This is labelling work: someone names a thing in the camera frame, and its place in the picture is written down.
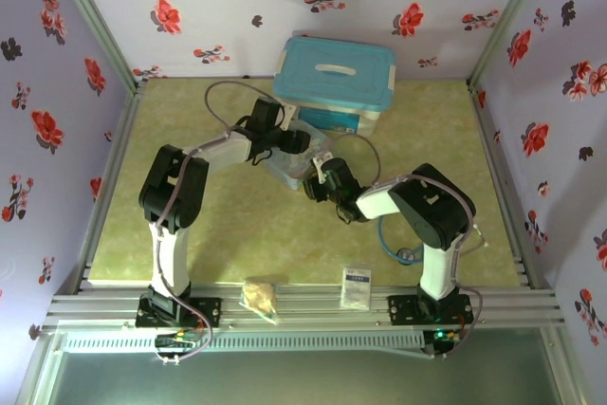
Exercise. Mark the cartoon tin box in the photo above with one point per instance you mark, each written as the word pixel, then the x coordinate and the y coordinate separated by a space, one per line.
pixel 294 172

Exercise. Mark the blue lidded storage box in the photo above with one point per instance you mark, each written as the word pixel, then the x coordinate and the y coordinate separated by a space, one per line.
pixel 332 73

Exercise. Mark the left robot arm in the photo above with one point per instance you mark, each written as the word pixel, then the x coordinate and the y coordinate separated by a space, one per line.
pixel 171 187

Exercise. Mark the blue stethoscope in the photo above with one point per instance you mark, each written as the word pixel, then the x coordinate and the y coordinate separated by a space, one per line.
pixel 406 254

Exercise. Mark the white sachet packet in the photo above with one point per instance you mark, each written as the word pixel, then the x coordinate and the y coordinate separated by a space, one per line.
pixel 355 289

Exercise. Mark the plastic bag of cotton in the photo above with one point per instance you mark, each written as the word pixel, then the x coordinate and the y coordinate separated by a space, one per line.
pixel 258 298

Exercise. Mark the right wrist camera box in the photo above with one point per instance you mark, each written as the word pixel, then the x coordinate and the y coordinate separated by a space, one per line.
pixel 322 160

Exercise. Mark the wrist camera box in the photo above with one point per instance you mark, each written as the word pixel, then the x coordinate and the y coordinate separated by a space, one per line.
pixel 288 115
pixel 322 160

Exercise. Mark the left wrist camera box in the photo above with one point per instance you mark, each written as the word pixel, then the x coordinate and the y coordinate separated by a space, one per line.
pixel 288 115

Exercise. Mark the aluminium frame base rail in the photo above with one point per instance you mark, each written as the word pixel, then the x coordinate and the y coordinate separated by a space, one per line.
pixel 308 315

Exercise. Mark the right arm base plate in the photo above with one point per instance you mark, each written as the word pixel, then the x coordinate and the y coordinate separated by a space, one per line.
pixel 400 310

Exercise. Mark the aluminium table side rail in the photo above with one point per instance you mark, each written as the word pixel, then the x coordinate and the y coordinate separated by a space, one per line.
pixel 121 139
pixel 479 115

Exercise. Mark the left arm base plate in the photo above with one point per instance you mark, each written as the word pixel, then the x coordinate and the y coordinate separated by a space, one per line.
pixel 211 310

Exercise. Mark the aluminium corner post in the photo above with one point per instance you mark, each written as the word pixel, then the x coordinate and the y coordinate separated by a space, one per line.
pixel 512 11
pixel 95 16

